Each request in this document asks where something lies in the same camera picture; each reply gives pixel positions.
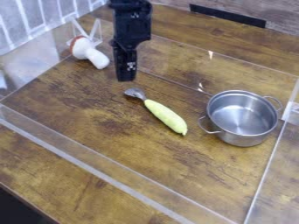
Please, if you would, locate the white toy mushroom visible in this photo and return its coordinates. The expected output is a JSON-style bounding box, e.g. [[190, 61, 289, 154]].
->
[[69, 36, 109, 69]]

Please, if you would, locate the stainless steel pot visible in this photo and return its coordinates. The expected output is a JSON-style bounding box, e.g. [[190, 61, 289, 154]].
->
[[197, 90, 282, 147]]

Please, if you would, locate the clear acrylic stand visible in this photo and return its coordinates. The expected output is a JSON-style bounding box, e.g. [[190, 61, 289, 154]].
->
[[66, 18, 102, 46]]

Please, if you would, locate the black strip on table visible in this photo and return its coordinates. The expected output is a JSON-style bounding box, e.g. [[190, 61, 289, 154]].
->
[[189, 3, 266, 28]]

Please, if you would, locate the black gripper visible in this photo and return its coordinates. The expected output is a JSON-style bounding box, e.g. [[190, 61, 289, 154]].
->
[[108, 0, 153, 81]]

